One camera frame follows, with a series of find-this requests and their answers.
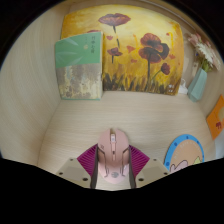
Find pink computer mouse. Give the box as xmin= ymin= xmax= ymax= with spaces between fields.
xmin=97 ymin=128 xmax=130 ymax=185

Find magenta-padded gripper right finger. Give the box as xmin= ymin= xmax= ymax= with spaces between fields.
xmin=128 ymin=144 xmax=170 ymax=190

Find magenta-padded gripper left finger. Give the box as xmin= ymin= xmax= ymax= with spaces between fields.
xmin=55 ymin=143 xmax=101 ymax=190

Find green covered book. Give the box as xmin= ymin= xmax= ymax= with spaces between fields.
xmin=54 ymin=31 xmax=104 ymax=101

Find yellow poppy flower painting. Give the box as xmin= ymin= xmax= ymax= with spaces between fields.
xmin=59 ymin=4 xmax=185 ymax=97

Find white charger with cable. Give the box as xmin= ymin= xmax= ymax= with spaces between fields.
xmin=178 ymin=79 xmax=191 ymax=95

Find pink and white flower bouquet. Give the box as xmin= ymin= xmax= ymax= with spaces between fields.
xmin=186 ymin=32 xmax=222 ymax=73

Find round cartoon mouse pad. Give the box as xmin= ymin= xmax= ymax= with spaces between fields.
xmin=163 ymin=133 xmax=205 ymax=174

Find pale green faceted vase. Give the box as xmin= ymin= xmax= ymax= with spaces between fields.
xmin=187 ymin=67 xmax=208 ymax=103

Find orange covered book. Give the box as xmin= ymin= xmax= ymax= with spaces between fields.
xmin=205 ymin=94 xmax=224 ymax=141

